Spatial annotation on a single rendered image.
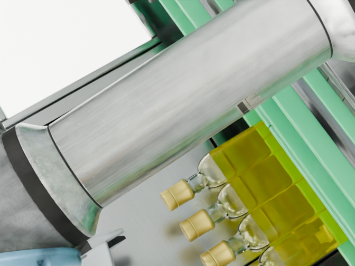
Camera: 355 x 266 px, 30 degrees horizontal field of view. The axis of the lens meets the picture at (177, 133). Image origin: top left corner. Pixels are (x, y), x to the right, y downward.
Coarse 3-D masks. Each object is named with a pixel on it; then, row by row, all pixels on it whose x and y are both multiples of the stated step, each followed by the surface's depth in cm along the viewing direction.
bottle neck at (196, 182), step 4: (192, 176) 104; (196, 176) 104; (200, 176) 104; (188, 180) 103; (192, 180) 103; (196, 180) 103; (200, 180) 103; (192, 184) 103; (196, 184) 103; (200, 184) 103; (204, 184) 104; (192, 188) 103; (196, 188) 103; (200, 188) 104; (204, 188) 104; (196, 192) 104
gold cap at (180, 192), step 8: (176, 184) 103; (184, 184) 103; (168, 192) 103; (176, 192) 102; (184, 192) 102; (192, 192) 103; (168, 200) 102; (176, 200) 102; (184, 200) 103; (168, 208) 104
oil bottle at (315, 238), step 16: (304, 224) 100; (320, 224) 100; (336, 224) 100; (288, 240) 99; (304, 240) 99; (320, 240) 99; (336, 240) 99; (272, 256) 98; (288, 256) 98; (304, 256) 98; (320, 256) 99
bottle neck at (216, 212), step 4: (216, 204) 103; (208, 208) 102; (212, 208) 102; (216, 208) 102; (220, 208) 102; (208, 212) 102; (212, 212) 102; (216, 212) 102; (220, 212) 102; (224, 212) 102; (212, 216) 101; (216, 216) 102; (220, 216) 102; (224, 216) 102; (212, 220) 101; (216, 220) 102; (220, 220) 102; (216, 224) 102
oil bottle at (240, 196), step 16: (272, 160) 103; (288, 160) 103; (240, 176) 102; (256, 176) 102; (272, 176) 102; (288, 176) 102; (224, 192) 102; (240, 192) 101; (256, 192) 101; (272, 192) 102; (224, 208) 102; (240, 208) 101
